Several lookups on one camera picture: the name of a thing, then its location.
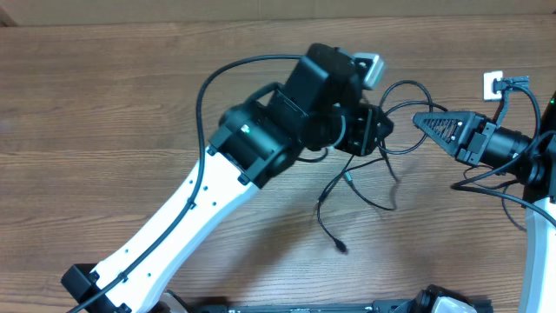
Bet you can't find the black cable bundle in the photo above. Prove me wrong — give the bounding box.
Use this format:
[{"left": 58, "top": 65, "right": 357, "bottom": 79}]
[{"left": 314, "top": 79, "right": 448, "bottom": 255}]

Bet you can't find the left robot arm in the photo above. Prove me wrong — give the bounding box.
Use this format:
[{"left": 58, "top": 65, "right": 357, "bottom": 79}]
[{"left": 62, "top": 43, "right": 394, "bottom": 312}]

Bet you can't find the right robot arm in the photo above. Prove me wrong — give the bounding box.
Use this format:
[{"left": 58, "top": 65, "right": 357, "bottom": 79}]
[{"left": 413, "top": 98, "right": 555, "bottom": 312}]

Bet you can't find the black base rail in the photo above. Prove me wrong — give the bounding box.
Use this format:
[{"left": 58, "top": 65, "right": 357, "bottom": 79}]
[{"left": 192, "top": 299, "right": 414, "bottom": 313}]

